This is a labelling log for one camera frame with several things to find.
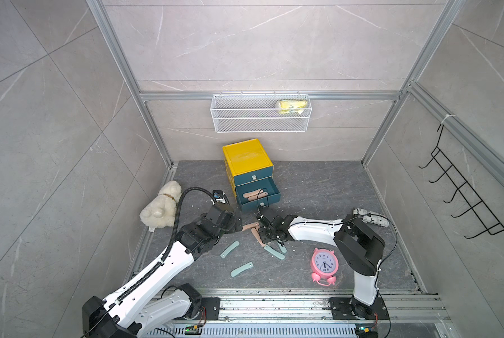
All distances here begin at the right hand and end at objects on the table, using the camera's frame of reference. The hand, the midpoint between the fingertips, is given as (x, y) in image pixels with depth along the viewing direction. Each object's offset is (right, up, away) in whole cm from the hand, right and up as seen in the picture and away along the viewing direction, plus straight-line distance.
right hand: (264, 233), depth 92 cm
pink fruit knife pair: (-5, +16, +2) cm, 17 cm away
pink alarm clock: (+24, -10, -11) cm, 28 cm away
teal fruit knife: (-15, -5, -5) cm, 17 cm away
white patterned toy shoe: (+49, +7, +1) cm, 49 cm away
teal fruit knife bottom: (-9, -11, -10) cm, 17 cm away
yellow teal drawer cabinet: (-6, +28, -5) cm, 29 cm away
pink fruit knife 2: (-3, 0, -4) cm, 5 cm away
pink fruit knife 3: (-4, +17, +3) cm, 18 cm away
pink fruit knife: (-7, +3, +2) cm, 7 cm away
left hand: (-14, +12, -16) cm, 24 cm away
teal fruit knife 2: (+4, -6, -6) cm, 10 cm away
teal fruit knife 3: (+7, -5, -4) cm, 10 cm away
